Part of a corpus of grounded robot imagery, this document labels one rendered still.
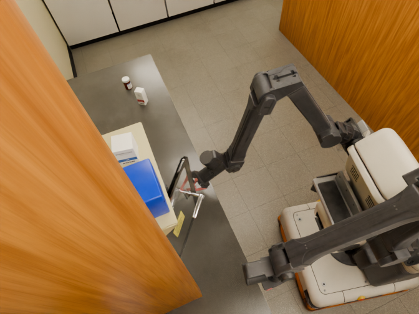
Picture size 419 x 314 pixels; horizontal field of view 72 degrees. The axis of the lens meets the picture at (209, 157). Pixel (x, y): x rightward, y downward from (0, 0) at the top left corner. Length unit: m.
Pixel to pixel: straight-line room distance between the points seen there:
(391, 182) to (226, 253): 0.64
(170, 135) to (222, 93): 1.56
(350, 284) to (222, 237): 0.98
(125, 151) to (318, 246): 0.50
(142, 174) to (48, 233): 0.30
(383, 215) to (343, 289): 1.32
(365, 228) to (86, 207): 0.54
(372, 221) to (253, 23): 3.41
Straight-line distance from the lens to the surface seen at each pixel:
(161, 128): 1.54
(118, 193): 0.31
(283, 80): 0.84
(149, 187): 0.59
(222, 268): 1.20
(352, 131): 1.20
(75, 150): 0.24
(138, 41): 3.82
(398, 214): 0.66
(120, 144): 0.71
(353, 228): 0.68
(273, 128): 2.71
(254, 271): 0.82
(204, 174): 1.15
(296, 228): 1.98
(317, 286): 1.92
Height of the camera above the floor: 2.11
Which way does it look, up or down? 58 degrees down
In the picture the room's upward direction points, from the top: 7 degrees counter-clockwise
